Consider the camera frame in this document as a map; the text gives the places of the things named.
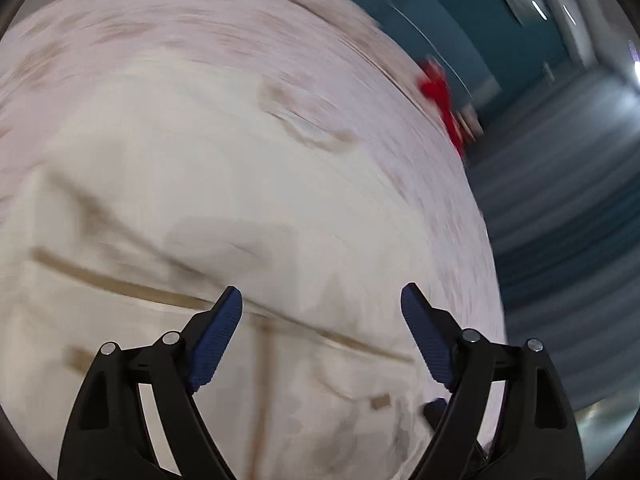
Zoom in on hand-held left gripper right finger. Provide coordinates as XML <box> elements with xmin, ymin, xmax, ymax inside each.
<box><xmin>401</xmin><ymin>282</ymin><xmax>586</xmax><ymax>480</ymax></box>

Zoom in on red cloth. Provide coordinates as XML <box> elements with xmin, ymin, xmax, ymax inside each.
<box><xmin>419</xmin><ymin>57</ymin><xmax>483</xmax><ymax>161</ymax></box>

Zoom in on pink butterfly print blanket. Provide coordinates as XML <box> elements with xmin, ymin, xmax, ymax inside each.
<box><xmin>0</xmin><ymin>0</ymin><xmax>510</xmax><ymax>480</ymax></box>

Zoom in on grey-blue curtain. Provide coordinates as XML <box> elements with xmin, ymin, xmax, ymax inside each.
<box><xmin>465</xmin><ymin>67</ymin><xmax>640</xmax><ymax>411</ymax></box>

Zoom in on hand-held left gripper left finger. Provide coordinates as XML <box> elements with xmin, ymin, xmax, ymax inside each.
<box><xmin>57</xmin><ymin>286</ymin><xmax>244</xmax><ymax>480</ymax></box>

